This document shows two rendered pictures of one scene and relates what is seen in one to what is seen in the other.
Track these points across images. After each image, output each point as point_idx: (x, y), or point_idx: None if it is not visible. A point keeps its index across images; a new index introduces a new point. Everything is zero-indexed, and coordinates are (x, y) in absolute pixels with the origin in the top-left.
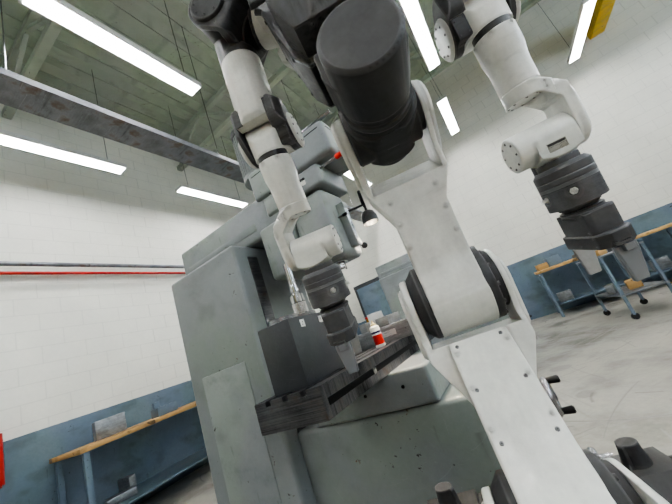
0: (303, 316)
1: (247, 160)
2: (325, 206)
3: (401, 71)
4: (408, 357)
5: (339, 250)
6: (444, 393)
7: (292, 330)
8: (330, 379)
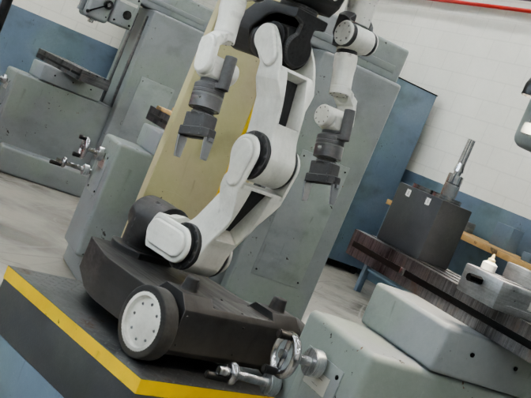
0: (413, 189)
1: None
2: None
3: (236, 44)
4: (465, 323)
5: (316, 122)
6: (374, 332)
7: (396, 193)
8: (364, 234)
